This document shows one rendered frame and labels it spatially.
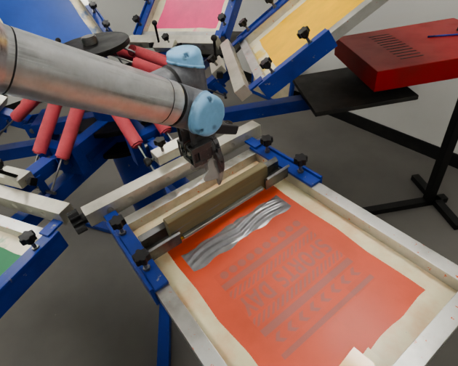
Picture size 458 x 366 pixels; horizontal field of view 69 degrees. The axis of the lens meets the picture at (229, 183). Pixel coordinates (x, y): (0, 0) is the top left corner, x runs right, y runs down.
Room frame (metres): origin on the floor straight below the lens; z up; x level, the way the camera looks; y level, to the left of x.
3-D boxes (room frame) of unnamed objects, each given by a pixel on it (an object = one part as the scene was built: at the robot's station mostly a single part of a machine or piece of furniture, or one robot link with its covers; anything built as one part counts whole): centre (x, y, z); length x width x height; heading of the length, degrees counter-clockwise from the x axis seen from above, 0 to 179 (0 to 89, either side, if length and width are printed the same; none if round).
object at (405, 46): (1.46, -0.96, 1.06); 0.61 x 0.46 x 0.12; 91
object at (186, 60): (0.71, 0.05, 1.42); 0.09 x 0.08 x 0.11; 130
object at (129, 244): (0.60, 0.28, 0.98); 0.30 x 0.05 x 0.07; 31
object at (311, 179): (0.89, -0.19, 0.98); 0.30 x 0.05 x 0.07; 31
